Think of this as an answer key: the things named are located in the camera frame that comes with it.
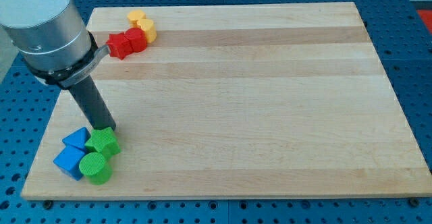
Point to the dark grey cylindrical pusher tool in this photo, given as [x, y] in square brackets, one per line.
[91, 103]

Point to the red cylinder block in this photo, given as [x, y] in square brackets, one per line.
[137, 39]

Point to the wooden board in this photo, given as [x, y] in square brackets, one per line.
[245, 102]

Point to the blue triangle block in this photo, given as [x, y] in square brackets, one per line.
[77, 139]

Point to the blue cube block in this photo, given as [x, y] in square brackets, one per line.
[68, 161]

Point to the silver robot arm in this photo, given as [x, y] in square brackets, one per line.
[52, 37]

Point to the red star block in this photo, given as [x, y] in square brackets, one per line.
[119, 45]

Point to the green star block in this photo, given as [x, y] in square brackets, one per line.
[103, 141]

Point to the red object at edge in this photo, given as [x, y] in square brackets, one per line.
[426, 17]

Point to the green cylinder block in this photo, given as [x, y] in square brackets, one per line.
[95, 168]

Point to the yellow hexagon block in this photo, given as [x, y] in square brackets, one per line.
[134, 16]

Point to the yellow cylinder block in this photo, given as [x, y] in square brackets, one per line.
[148, 26]

